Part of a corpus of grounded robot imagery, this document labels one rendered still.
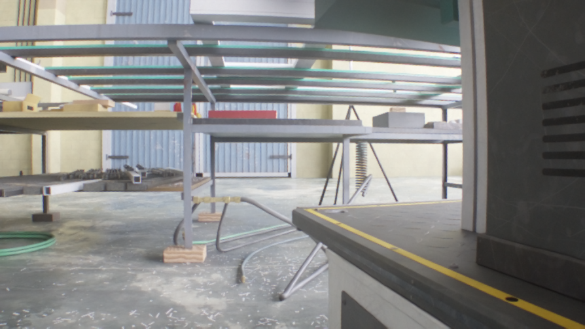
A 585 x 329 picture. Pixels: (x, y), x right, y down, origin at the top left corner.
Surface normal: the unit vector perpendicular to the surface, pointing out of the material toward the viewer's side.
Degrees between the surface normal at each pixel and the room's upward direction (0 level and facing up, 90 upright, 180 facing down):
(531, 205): 90
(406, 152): 90
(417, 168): 90
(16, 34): 90
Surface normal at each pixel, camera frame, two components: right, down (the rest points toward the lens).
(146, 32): 0.16, 0.01
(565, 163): -0.95, 0.00
